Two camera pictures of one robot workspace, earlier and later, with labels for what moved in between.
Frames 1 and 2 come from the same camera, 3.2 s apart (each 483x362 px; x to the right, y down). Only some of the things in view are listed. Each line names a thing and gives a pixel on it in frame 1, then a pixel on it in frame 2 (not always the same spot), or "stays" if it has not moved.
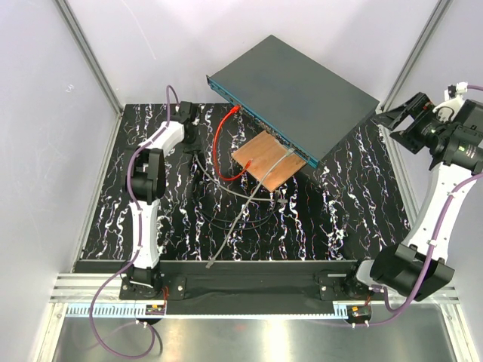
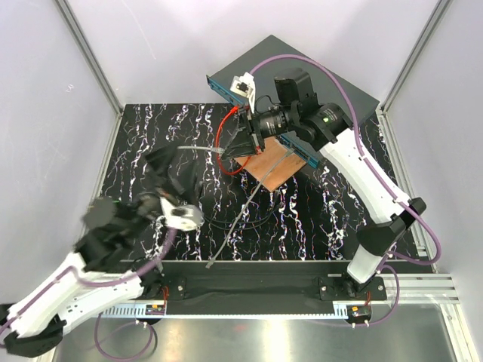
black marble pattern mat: (349, 207) stays
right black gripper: (420, 108) → (244, 140)
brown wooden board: (264, 152) stays
